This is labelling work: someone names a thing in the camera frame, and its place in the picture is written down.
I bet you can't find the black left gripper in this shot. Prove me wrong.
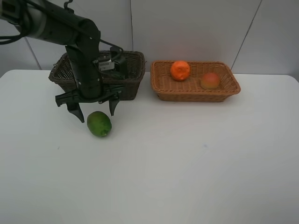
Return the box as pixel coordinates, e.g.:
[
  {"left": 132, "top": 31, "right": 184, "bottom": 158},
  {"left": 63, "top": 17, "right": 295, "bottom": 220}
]
[{"left": 55, "top": 46, "right": 123, "bottom": 123}]

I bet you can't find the green lime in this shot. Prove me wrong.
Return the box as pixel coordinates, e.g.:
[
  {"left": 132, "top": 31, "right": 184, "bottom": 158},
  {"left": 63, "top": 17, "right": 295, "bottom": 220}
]
[{"left": 87, "top": 111, "right": 112, "bottom": 137}]

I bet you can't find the dark green shampoo bottle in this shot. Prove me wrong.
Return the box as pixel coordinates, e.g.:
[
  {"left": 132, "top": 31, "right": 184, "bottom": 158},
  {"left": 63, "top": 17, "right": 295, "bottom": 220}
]
[{"left": 110, "top": 45, "right": 128, "bottom": 79}]

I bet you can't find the orange tangerine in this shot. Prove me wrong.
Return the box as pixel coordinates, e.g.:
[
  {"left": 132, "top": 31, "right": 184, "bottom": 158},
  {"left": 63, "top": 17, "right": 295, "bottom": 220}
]
[{"left": 170, "top": 61, "right": 191, "bottom": 81}]

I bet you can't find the red yellow peach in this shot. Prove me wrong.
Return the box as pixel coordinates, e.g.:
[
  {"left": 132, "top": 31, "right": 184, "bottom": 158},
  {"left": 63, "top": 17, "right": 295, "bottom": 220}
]
[{"left": 200, "top": 72, "right": 221, "bottom": 90}]

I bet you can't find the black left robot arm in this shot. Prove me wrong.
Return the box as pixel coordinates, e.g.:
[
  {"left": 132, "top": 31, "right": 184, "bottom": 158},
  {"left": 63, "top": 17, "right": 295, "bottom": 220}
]
[{"left": 0, "top": 0, "right": 124, "bottom": 122}]

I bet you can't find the dark brown wicker basket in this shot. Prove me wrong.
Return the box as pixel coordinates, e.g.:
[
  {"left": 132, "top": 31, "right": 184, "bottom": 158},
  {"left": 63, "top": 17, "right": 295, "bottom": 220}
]
[{"left": 48, "top": 50, "right": 146, "bottom": 101}]

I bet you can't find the orange wicker basket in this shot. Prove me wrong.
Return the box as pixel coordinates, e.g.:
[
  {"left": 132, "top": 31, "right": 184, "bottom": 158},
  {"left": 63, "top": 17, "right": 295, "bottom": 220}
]
[{"left": 150, "top": 60, "right": 241, "bottom": 102}]

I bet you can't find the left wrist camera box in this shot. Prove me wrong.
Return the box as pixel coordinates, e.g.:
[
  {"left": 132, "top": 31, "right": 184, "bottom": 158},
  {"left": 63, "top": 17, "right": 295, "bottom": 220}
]
[{"left": 92, "top": 54, "right": 115, "bottom": 71}]

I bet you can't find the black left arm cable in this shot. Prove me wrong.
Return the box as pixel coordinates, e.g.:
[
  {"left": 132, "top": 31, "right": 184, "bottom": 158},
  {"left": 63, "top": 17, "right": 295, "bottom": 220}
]
[{"left": 0, "top": 0, "right": 124, "bottom": 53}]

